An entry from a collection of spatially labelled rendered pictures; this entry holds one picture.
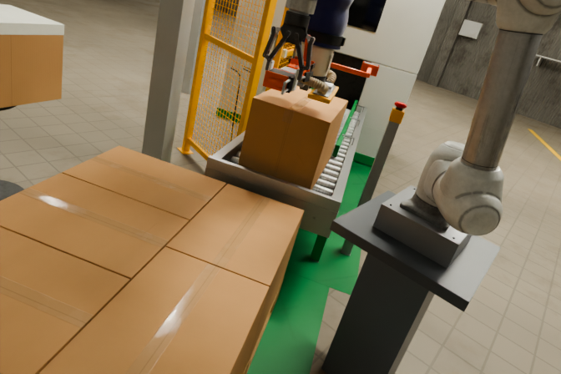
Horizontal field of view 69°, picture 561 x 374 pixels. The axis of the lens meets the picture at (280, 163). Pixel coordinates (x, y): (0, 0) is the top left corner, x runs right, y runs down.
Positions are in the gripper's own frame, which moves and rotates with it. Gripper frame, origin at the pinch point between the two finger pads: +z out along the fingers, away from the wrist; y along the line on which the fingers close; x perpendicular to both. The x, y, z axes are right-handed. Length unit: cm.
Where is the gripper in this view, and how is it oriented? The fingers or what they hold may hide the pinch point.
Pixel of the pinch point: (282, 78)
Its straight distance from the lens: 132.0
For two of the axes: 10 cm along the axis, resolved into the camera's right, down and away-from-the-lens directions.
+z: -2.4, 8.9, 3.8
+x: -2.5, 3.3, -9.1
